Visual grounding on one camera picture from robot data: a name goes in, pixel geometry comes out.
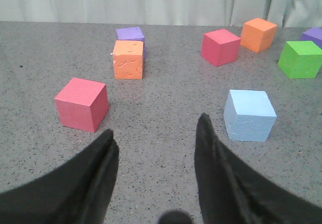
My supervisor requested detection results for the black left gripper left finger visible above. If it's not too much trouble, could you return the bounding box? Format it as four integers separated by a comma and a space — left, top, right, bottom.
1, 129, 119, 223

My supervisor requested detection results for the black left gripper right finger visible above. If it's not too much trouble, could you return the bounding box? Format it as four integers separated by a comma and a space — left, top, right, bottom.
194, 113, 321, 223

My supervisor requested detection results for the light blue foam cube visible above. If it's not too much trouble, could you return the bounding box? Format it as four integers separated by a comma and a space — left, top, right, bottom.
223, 90, 277, 142

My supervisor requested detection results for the red foam cube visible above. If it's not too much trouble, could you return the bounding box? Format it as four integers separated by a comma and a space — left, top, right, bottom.
201, 29, 241, 67
54, 78, 109, 132

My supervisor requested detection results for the dented orange foam cube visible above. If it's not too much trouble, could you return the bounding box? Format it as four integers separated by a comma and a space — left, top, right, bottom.
113, 40, 144, 80

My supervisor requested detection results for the green foam cube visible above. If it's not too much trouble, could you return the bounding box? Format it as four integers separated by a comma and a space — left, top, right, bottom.
278, 41, 321, 79

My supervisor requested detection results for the smooth orange foam cube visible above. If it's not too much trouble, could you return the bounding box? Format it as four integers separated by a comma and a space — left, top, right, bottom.
240, 18, 278, 53

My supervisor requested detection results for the purple foam cube far left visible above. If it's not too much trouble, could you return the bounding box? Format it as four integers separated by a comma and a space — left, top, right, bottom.
116, 27, 146, 59

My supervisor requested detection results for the purple foam cube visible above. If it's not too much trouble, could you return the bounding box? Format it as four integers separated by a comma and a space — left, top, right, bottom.
116, 27, 146, 59
300, 27, 322, 48

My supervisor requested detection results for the purple foam cube centre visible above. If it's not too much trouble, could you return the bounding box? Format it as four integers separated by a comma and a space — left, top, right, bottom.
300, 27, 322, 48

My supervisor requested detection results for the white pleated curtain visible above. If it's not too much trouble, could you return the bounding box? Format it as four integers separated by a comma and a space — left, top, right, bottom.
1, 0, 321, 27

